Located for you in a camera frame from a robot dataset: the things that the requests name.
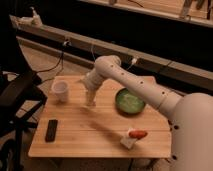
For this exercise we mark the white ceramic cup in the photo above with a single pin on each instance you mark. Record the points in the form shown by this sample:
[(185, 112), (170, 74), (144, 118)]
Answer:
[(61, 90)]

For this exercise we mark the white sponge block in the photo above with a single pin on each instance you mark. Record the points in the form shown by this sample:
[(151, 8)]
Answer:
[(127, 141)]

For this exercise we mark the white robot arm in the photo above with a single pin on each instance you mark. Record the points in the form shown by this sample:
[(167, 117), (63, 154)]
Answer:
[(191, 115)]

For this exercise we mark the black chair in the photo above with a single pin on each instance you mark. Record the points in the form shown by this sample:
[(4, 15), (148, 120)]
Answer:
[(13, 96)]

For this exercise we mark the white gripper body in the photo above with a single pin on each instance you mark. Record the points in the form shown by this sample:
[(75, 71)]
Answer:
[(93, 80)]

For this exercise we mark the black remote control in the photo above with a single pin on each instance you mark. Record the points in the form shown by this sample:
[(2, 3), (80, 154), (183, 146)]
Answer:
[(51, 130)]

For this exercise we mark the wooden table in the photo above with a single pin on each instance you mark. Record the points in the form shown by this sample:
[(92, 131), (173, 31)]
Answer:
[(96, 132)]

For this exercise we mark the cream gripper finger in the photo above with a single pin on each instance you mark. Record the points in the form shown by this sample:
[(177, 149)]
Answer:
[(81, 81), (90, 98)]

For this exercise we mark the metal rail beam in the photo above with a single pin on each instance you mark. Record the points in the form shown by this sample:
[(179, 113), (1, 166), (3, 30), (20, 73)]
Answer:
[(170, 70)]

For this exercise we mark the white spray bottle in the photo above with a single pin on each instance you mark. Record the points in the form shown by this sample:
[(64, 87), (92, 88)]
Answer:
[(36, 18)]

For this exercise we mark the green bowl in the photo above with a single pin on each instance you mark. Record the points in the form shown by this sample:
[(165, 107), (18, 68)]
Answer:
[(128, 103)]

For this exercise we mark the red carrot toy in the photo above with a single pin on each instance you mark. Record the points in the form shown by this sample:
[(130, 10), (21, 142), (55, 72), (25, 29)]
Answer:
[(138, 134)]

